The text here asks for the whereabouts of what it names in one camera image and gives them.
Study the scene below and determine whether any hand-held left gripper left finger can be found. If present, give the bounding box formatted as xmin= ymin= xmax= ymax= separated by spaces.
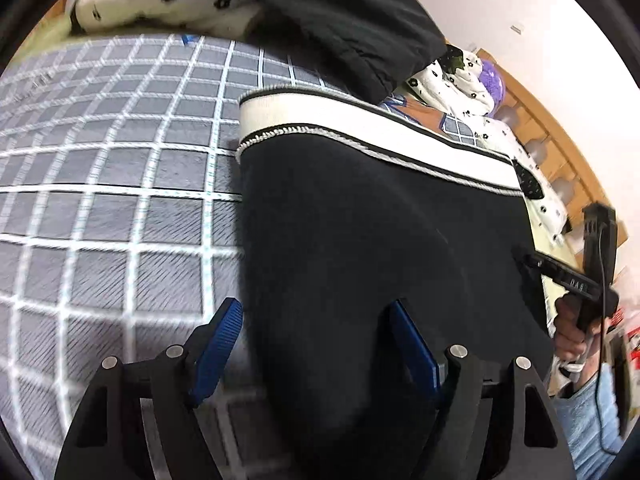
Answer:
xmin=54 ymin=297 xmax=244 ymax=480

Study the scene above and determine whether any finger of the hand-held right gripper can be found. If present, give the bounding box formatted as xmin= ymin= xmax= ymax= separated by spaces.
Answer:
xmin=522 ymin=254 xmax=562 ymax=280

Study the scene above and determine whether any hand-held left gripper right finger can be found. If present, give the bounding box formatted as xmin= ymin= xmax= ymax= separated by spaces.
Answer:
xmin=387 ymin=300 xmax=576 ymax=480

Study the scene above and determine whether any black pants white waistband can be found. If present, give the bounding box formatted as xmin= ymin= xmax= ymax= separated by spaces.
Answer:
xmin=236 ymin=87 xmax=558 ymax=480

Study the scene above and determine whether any person's right forearm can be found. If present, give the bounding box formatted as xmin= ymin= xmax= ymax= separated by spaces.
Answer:
xmin=555 ymin=355 xmax=628 ymax=478

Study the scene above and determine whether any person's right hand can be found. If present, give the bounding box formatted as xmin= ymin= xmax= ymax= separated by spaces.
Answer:
xmin=552 ymin=305 xmax=593 ymax=361

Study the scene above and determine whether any white floral pillow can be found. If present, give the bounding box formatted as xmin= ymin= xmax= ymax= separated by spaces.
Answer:
xmin=480 ymin=115 xmax=571 ymax=246

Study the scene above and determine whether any wooden headboard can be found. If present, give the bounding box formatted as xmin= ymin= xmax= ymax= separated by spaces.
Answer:
xmin=472 ymin=47 xmax=631 ymax=281

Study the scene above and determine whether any grey checked blanket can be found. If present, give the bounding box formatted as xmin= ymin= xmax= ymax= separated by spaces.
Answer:
xmin=0 ymin=34 xmax=486 ymax=480

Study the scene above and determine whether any purple plush toy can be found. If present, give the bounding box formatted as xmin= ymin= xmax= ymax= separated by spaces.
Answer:
xmin=477 ymin=60 xmax=507 ymax=111

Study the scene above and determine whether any black jacket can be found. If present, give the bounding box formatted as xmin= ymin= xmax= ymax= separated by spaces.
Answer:
xmin=202 ymin=0 xmax=448 ymax=103

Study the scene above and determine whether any black cable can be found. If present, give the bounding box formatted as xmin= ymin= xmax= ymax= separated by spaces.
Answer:
xmin=594 ymin=225 xmax=626 ymax=456

